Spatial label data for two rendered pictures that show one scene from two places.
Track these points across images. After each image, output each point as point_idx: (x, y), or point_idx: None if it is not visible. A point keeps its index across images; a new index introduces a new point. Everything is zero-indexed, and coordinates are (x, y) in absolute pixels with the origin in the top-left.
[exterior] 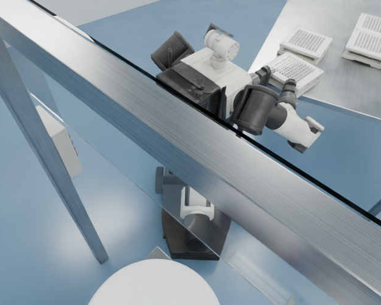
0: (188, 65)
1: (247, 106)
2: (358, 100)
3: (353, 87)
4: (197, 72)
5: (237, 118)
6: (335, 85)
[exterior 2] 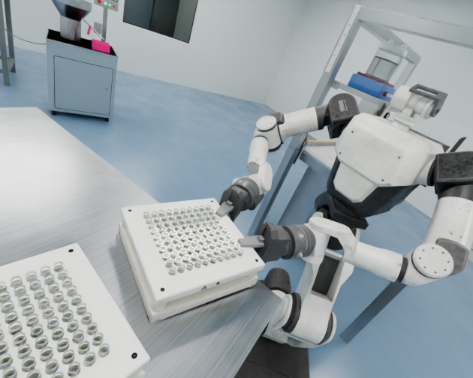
0: (428, 139)
1: None
2: (90, 178)
3: (58, 196)
4: (414, 132)
5: None
6: (91, 211)
